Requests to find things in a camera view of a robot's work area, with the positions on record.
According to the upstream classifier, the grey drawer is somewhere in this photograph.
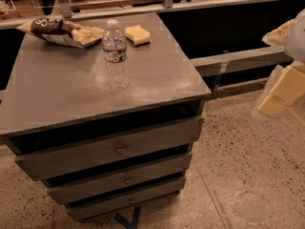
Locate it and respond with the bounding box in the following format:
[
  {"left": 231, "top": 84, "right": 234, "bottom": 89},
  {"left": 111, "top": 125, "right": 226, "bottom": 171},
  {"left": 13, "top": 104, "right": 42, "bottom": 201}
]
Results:
[
  {"left": 48, "top": 152, "right": 192, "bottom": 205},
  {"left": 67, "top": 177, "right": 185, "bottom": 220},
  {"left": 15, "top": 116, "right": 203, "bottom": 180}
]

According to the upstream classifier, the middle grey drawer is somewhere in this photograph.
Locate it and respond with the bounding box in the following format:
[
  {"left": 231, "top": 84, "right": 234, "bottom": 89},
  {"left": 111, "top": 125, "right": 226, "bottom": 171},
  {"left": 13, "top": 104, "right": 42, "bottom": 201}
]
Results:
[{"left": 48, "top": 152, "right": 192, "bottom": 205}]

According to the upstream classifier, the top grey drawer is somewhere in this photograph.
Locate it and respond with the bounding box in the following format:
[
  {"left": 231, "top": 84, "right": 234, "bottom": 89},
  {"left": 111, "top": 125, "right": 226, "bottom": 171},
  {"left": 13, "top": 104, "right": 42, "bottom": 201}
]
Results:
[{"left": 15, "top": 116, "right": 203, "bottom": 180}]

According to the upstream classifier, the clear plastic water bottle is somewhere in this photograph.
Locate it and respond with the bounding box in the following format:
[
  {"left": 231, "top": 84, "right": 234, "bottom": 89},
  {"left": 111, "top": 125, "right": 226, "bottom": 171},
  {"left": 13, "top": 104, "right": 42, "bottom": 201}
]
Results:
[{"left": 102, "top": 19, "right": 129, "bottom": 90}]

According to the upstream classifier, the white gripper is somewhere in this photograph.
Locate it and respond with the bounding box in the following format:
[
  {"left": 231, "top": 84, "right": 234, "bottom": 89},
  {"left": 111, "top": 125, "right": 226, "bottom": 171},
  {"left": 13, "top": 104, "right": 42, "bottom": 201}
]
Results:
[{"left": 252, "top": 9, "right": 305, "bottom": 120}]

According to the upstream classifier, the grey metal railing frame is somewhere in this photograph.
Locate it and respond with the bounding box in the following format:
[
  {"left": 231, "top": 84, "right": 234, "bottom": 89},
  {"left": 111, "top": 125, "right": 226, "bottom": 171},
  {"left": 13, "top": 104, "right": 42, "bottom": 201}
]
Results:
[{"left": 1, "top": 0, "right": 305, "bottom": 91}]

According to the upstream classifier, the bottom grey drawer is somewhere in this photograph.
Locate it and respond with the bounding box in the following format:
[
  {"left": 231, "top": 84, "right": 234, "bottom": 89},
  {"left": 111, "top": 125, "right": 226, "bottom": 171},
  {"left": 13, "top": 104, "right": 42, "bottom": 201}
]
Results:
[{"left": 67, "top": 177, "right": 185, "bottom": 220}]

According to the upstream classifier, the brown and yellow chip bag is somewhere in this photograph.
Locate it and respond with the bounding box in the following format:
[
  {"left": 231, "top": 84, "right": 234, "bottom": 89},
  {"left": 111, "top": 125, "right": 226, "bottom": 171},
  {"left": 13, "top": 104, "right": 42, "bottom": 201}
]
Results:
[{"left": 18, "top": 17, "right": 104, "bottom": 49}]

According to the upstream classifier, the grey three-drawer cabinet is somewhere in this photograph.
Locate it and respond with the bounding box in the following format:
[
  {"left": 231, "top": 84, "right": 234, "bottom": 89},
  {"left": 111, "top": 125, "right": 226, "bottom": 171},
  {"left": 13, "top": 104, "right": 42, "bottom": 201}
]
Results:
[{"left": 0, "top": 22, "right": 209, "bottom": 210}]

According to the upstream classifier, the yellow sponge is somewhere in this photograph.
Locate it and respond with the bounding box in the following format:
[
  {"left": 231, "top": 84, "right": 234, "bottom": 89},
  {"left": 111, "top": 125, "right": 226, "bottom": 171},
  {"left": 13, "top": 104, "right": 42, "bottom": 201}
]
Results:
[{"left": 125, "top": 25, "right": 151, "bottom": 46}]

